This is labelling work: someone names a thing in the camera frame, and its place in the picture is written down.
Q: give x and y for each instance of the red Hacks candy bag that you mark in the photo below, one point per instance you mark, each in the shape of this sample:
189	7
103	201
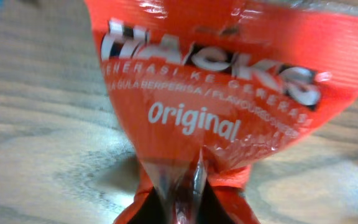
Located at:
203	89

